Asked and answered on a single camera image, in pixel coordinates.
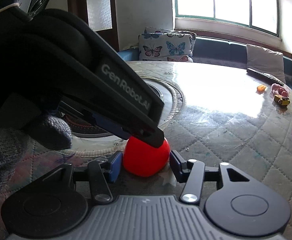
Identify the red ball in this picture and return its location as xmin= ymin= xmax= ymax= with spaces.
xmin=122 ymin=137 xmax=170 ymax=178

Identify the left gloved hand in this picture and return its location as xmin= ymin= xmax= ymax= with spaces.
xmin=0 ymin=115 xmax=72 ymax=192

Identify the round induction cooktop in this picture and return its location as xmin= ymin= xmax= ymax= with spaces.
xmin=55 ymin=77 xmax=183 ymax=158

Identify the brown wooden door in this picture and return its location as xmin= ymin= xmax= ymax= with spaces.
xmin=68 ymin=0 xmax=119 ymax=51

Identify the small orange toy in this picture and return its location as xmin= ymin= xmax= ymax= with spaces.
xmin=257 ymin=85 xmax=267 ymax=93

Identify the yellow toy truck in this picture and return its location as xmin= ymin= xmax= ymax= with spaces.
xmin=274 ymin=94 xmax=290 ymax=107

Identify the pink toy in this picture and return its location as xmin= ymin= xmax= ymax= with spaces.
xmin=271 ymin=83 xmax=289 ymax=98

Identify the black remote control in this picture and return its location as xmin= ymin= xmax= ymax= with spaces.
xmin=246 ymin=68 xmax=284 ymax=86

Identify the blue sofa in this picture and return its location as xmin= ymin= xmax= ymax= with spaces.
xmin=117 ymin=36 xmax=292 ymax=95

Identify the butterfly print pillow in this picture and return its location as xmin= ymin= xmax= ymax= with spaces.
xmin=138 ymin=32 xmax=196 ymax=62

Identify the white cushion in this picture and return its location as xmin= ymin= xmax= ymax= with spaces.
xmin=246 ymin=44 xmax=286 ymax=83

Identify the window with green frame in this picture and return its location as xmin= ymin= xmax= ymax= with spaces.
xmin=175 ymin=0 xmax=280 ymax=37

